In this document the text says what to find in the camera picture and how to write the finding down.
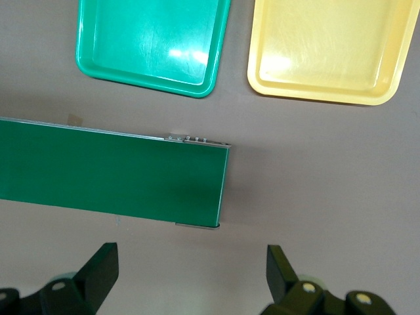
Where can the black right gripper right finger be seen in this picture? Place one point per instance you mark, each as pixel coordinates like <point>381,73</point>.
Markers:
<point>282,275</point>

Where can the yellow plastic tray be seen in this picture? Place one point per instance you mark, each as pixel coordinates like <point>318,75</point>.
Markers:
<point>328,49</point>

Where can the green plastic tray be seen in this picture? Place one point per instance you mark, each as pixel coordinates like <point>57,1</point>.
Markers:
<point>147,39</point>

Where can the green conveyor belt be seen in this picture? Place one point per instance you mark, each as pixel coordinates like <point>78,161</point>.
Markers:
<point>115,174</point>

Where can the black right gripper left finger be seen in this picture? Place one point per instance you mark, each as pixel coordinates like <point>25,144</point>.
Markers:
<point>95,279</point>

